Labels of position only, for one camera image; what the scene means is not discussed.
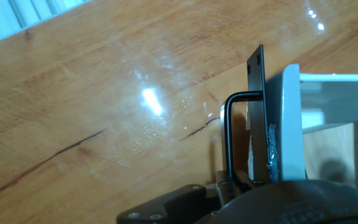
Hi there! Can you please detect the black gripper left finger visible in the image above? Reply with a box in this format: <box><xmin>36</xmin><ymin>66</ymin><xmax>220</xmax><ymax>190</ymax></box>
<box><xmin>116</xmin><ymin>183</ymin><xmax>222</xmax><ymax>224</ymax></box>

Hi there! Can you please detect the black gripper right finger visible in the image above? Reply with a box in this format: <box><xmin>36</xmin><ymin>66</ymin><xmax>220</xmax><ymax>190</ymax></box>
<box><xmin>215</xmin><ymin>169</ymin><xmax>265</xmax><ymax>202</ymax></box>

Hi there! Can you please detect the white drawer with black handle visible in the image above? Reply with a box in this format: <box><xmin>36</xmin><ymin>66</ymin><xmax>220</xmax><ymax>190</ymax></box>
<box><xmin>219</xmin><ymin>44</ymin><xmax>358</xmax><ymax>187</ymax></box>

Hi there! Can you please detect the light wooden cube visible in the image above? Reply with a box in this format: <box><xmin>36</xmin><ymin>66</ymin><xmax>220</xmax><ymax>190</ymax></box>
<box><xmin>301</xmin><ymin>119</ymin><xmax>358</xmax><ymax>195</ymax></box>

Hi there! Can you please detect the glossy orange wooden board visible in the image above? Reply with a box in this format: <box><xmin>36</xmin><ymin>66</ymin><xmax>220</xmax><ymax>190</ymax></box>
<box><xmin>0</xmin><ymin>0</ymin><xmax>358</xmax><ymax>224</ymax></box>

